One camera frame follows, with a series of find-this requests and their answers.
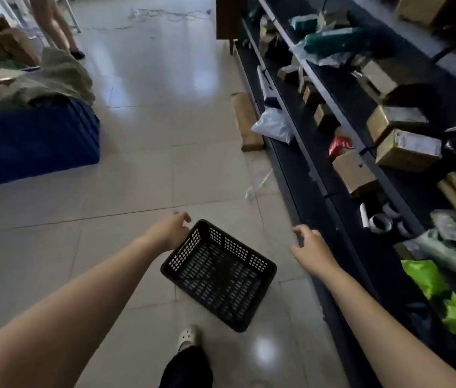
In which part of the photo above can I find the person's right hand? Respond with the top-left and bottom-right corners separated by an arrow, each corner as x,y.
291,224 -> 335,280

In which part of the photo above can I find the person's left hand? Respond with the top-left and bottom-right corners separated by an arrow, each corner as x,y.
142,212 -> 192,255

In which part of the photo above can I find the person's right forearm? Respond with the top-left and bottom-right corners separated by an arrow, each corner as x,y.
316,263 -> 456,388

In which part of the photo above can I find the person's left forearm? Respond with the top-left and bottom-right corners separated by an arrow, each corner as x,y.
0,235 -> 161,388

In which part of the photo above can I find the dark metal shelf unit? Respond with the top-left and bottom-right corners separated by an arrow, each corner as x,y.
215,0 -> 456,388

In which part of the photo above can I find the black plastic basket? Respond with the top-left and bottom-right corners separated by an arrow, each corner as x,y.
160,219 -> 278,333

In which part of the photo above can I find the clear plastic scrap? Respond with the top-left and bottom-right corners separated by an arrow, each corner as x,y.
245,169 -> 273,201

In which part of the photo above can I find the plain brown cardboard box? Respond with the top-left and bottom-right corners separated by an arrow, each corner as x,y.
332,151 -> 378,198

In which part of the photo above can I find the grey tape roll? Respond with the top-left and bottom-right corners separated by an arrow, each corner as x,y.
368,213 -> 393,234

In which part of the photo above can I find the red packet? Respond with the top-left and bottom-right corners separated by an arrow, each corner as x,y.
328,136 -> 354,159

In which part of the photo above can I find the white poly mailer bag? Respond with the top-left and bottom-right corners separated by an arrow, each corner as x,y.
251,106 -> 296,145

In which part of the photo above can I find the white clog shoe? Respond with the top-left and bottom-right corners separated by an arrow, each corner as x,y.
176,325 -> 203,355

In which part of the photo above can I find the small brown cardboard box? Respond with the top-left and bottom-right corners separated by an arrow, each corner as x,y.
313,103 -> 340,132
302,83 -> 326,108

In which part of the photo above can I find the long brown cardboard box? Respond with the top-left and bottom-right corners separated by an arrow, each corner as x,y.
230,92 -> 266,152

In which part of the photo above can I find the taped cardboard box white label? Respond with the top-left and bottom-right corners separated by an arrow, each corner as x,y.
375,129 -> 443,173

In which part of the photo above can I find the shiny taped cardboard box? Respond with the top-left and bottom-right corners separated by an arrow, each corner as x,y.
366,104 -> 429,144

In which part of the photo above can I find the black trouser leg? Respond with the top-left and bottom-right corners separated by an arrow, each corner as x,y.
159,345 -> 214,388

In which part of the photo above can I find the grey-green plastic bag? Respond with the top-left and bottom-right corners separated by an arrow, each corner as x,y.
413,209 -> 456,294

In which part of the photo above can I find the bright green plastic bag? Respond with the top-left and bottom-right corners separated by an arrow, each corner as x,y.
400,259 -> 456,353

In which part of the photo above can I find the blue plastic crate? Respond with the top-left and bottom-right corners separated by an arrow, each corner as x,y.
0,95 -> 101,186

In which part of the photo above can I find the pale cardboard box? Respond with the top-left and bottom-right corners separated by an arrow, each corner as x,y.
359,60 -> 399,102

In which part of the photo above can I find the grey-green cloth sack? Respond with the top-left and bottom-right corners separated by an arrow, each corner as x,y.
0,47 -> 96,109

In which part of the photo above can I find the teal green wrapped package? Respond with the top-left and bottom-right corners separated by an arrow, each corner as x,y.
302,27 -> 375,62

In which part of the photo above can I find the small teal box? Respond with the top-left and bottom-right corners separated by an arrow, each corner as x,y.
290,13 -> 320,32

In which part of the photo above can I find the large brown cardboard box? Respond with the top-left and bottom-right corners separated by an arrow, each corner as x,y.
395,0 -> 452,27

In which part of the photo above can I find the pile of cardboard boxes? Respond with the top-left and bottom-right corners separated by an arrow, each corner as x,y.
0,11 -> 41,70

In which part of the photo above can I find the thin cable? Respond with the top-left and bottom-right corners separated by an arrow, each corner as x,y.
130,7 -> 213,23

